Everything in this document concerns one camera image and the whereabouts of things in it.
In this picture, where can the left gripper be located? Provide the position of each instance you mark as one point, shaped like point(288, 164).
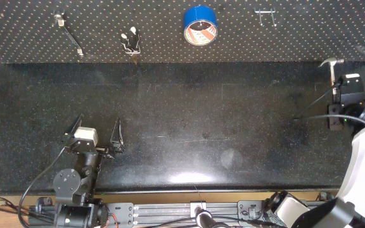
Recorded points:
point(84, 148)

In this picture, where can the wrench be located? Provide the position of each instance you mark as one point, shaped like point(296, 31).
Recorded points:
point(70, 36)

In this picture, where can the black and white pliers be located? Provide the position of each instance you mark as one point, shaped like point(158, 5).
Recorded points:
point(134, 39)

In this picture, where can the roll of blue tape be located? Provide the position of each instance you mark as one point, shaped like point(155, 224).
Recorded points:
point(198, 17)

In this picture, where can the hammer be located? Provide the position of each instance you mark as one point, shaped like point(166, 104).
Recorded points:
point(332, 74)

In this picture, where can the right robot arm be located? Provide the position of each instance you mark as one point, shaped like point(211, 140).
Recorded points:
point(360, 164)

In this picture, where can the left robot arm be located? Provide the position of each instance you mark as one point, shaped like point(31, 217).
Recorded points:
point(74, 183)

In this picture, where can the black pegboard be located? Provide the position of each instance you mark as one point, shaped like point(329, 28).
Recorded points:
point(296, 38)

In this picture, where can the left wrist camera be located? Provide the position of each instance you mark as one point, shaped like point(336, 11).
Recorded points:
point(87, 134)

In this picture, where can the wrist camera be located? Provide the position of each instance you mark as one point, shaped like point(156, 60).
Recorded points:
point(87, 134)
point(352, 76)

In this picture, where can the mounting rail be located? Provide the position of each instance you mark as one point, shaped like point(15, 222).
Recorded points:
point(170, 211)

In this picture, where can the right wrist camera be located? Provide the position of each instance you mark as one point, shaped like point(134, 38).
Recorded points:
point(352, 76)

